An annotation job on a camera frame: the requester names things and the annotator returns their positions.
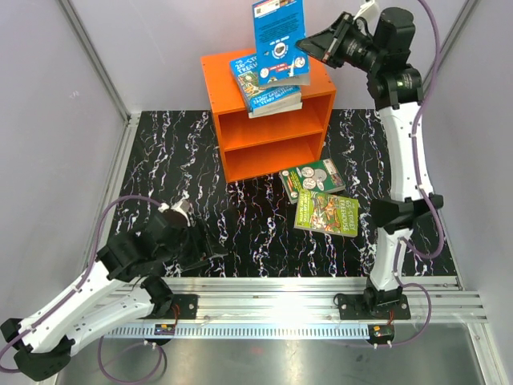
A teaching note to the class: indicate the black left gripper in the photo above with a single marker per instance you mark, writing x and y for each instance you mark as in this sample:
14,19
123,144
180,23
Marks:
203,249

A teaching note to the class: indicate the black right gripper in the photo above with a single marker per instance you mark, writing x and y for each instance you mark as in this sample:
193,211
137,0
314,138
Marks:
325,45

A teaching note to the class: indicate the blue back-cover book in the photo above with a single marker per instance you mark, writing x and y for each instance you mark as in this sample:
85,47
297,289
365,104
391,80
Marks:
278,26

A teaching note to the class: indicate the dark Tale of Two Cities book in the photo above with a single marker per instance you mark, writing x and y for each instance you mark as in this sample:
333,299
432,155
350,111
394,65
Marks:
261,112

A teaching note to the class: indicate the blue 26-Storey Treehouse book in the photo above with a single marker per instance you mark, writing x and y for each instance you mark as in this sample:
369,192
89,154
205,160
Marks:
244,71

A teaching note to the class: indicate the green 65-Storey Treehouse book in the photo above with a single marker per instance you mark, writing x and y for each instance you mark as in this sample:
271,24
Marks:
327,213

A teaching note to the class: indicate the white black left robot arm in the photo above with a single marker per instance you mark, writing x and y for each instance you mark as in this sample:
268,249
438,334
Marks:
124,282

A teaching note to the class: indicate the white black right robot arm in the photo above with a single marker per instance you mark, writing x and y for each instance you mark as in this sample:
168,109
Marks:
397,90

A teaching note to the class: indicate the left small circuit board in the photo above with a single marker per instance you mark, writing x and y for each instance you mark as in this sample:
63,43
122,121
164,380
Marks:
165,329

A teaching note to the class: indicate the small circuit board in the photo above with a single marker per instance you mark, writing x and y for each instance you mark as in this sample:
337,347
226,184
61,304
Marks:
382,333
165,329

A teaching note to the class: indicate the orange wooden shelf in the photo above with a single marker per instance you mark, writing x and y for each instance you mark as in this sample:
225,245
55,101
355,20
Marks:
264,145

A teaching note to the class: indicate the dark green book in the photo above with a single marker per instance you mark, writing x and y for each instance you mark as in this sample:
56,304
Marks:
318,176

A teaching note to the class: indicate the right small circuit board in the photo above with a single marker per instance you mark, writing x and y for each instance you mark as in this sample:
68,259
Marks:
382,333

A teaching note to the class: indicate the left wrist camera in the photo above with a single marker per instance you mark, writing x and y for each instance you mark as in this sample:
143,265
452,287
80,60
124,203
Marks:
182,207

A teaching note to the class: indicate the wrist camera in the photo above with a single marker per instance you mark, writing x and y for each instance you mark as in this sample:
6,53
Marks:
369,9
182,207

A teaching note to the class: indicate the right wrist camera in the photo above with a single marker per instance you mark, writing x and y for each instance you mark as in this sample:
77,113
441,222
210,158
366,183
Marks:
369,9

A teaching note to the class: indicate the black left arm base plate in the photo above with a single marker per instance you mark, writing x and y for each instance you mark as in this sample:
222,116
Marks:
185,306

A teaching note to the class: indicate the right aluminium frame post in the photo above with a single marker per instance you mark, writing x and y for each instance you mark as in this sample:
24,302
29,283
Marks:
458,25

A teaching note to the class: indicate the aluminium frame post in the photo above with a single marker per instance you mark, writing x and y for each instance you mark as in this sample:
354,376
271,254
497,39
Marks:
458,25
79,29

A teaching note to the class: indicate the white slotted cable duct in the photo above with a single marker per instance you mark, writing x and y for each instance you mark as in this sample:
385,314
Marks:
344,331

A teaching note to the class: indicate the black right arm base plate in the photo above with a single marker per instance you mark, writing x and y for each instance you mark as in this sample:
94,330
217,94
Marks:
353,307

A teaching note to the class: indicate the aluminium front rail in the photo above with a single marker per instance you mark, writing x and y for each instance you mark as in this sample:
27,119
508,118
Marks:
310,300

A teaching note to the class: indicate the left aluminium frame post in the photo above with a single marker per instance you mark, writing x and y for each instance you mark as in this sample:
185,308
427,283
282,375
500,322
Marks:
79,29

